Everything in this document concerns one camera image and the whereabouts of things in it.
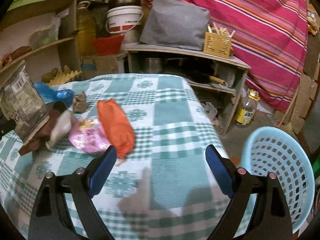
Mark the oil bottle yellow label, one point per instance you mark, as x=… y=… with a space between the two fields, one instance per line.
x=247 y=108

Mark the yellow egg tray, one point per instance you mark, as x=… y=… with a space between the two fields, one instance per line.
x=65 y=76

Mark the grey cushion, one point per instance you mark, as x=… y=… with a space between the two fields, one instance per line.
x=176 y=24

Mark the orange plastic bag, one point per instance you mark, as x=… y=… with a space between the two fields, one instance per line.
x=117 y=128

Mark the clear plastic wrapper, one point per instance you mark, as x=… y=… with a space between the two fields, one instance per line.
x=212 y=113

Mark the blue plastic bag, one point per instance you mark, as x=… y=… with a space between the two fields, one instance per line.
x=65 y=95

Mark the wooden side shelf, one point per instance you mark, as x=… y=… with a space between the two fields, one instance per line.
x=213 y=79

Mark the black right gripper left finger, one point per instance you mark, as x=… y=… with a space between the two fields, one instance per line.
x=50 y=218

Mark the green checkered tablecloth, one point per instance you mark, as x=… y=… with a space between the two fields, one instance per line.
x=164 y=188

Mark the camouflage snack bag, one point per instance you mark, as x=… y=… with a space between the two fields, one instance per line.
x=21 y=102

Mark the white plastic bucket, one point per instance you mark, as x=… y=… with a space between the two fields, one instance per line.
x=123 y=19

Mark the light blue laundry basket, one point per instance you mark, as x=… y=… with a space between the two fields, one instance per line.
x=269 y=149

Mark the pink striped curtain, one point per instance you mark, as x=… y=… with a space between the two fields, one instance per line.
x=271 y=36

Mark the yellow utensil holder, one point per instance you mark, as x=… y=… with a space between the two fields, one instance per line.
x=218 y=41

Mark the curved wooden wall shelf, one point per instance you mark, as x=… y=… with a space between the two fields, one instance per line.
x=36 y=51

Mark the red plastic bowl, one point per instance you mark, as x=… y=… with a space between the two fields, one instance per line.
x=108 y=45

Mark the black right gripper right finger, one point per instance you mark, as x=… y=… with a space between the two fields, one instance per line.
x=270 y=218

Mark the cardboard box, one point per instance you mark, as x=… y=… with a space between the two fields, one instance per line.
x=92 y=66

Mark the crumpled brown paper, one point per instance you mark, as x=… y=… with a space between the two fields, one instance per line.
x=79 y=104

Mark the pink plastic wrapper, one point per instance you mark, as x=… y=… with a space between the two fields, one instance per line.
x=89 y=136

